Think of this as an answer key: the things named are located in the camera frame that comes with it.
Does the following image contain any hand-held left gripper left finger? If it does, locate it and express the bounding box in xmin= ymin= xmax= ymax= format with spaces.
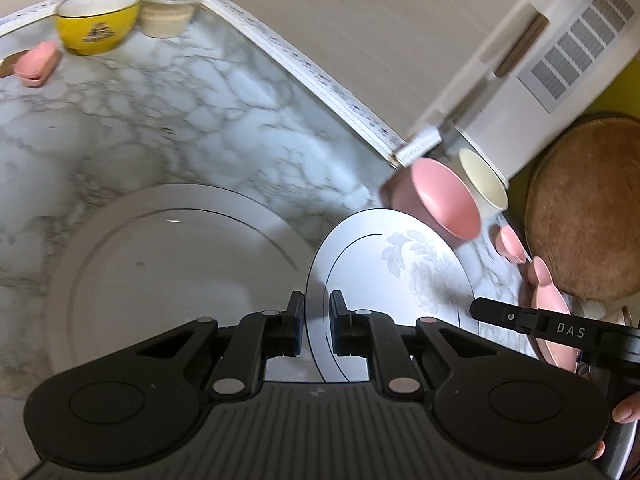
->
xmin=136 ymin=290 xmax=306 ymax=404

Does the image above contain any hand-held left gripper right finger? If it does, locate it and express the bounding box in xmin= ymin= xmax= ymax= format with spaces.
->
xmin=330 ymin=290 xmax=497 ymax=404

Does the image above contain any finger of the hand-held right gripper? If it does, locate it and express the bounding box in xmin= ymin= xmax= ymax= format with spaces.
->
xmin=469 ymin=297 xmax=602 ymax=347

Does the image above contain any white floral plate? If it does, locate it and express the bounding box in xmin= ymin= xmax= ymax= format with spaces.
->
xmin=303 ymin=208 xmax=482 ymax=387

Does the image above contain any cream bowl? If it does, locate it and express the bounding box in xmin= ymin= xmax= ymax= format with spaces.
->
xmin=458 ymin=147 xmax=510 ymax=217

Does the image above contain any person's right hand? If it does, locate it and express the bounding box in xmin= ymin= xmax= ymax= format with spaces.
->
xmin=591 ymin=393 xmax=640 ymax=462

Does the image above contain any small pink dish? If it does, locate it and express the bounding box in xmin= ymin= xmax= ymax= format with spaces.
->
xmin=494 ymin=224 xmax=532 ymax=264

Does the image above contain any round wooden cutting board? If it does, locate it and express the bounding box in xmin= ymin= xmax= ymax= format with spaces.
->
xmin=524 ymin=112 xmax=640 ymax=303

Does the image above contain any large plain white plate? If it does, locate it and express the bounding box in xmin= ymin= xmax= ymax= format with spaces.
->
xmin=47 ymin=183 xmax=321 ymax=413

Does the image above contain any white knife holder appliance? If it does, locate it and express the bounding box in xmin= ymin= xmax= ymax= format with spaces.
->
xmin=404 ymin=0 xmax=640 ymax=182

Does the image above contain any beige speckled bowl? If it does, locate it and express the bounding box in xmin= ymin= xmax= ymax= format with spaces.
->
xmin=139 ymin=0 xmax=195 ymax=40

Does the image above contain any yellow printed bowl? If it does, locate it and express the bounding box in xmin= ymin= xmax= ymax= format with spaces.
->
xmin=53 ymin=0 xmax=143 ymax=57

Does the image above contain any pink oval dish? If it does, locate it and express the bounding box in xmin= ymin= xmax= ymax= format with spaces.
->
xmin=13 ymin=40 xmax=62 ymax=87

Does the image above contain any cleaver with brown handle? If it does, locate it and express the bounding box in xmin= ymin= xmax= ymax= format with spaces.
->
xmin=492 ymin=11 xmax=551 ymax=80

